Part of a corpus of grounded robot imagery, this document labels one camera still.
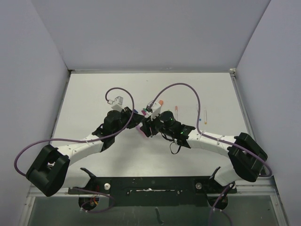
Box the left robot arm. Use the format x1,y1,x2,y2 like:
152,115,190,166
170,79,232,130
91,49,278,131
25,107,144,197

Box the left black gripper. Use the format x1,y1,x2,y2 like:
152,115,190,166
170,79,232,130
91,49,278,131
112,106,144,137

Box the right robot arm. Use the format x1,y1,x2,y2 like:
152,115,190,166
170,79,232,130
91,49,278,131
141,111,268,193

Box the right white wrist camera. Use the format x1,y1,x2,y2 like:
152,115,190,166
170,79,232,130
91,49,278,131
146,100,162,121

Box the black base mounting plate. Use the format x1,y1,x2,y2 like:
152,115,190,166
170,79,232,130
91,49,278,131
68,176,237,212

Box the yellow cap pen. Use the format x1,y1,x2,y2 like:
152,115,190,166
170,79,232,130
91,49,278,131
204,108,207,125

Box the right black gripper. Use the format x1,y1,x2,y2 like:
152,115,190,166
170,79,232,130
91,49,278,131
141,110,174,137

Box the pink highlighter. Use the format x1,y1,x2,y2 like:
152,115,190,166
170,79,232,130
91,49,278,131
135,126,147,138

